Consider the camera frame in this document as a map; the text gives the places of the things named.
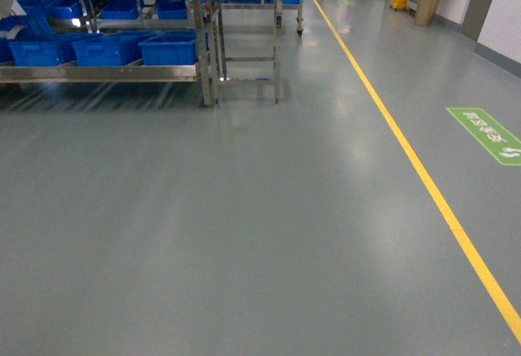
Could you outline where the blue bin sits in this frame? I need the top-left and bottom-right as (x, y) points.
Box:
(72, 31), (156, 67)
(7, 33), (101, 68)
(138, 30), (199, 66)

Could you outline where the stainless steel shelf rack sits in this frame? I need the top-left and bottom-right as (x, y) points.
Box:
(0, 0), (221, 108)

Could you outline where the blue bin lower right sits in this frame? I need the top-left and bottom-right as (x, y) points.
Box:
(138, 30), (199, 66)

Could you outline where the tan plant pot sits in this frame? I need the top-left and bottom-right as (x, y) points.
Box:
(414, 0), (439, 27)

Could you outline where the small stainless steel table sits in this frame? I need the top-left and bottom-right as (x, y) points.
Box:
(205, 0), (283, 103)

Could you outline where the blue bin lower middle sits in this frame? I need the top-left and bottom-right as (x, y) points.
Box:
(72, 31), (156, 67)

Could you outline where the blue bin lower left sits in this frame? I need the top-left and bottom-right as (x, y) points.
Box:
(7, 33), (101, 68)

